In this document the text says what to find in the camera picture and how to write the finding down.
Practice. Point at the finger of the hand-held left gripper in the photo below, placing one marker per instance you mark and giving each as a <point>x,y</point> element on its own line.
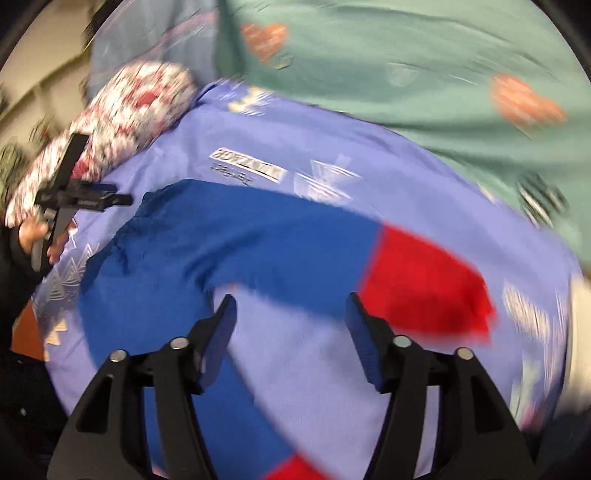
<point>115,200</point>

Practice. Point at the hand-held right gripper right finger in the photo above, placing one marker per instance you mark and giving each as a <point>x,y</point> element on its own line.
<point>364,344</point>

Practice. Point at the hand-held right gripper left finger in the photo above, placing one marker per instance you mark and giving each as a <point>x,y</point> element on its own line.
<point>216,344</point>

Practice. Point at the blue and red pants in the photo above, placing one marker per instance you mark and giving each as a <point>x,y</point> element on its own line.
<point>240,240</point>

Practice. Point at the person's left hand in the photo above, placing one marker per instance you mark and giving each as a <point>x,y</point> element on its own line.
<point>38,235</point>

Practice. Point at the lavender printed bed sheet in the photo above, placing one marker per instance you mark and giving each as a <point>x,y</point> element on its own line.
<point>295,369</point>

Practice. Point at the red and white floral pillow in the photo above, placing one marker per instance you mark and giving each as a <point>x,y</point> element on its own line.
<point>111,124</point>

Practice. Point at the blue-grey printed cloth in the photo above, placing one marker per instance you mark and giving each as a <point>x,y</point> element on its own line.
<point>152,41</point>

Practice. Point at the green printed blanket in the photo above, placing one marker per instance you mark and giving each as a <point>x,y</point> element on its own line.
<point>415,78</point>

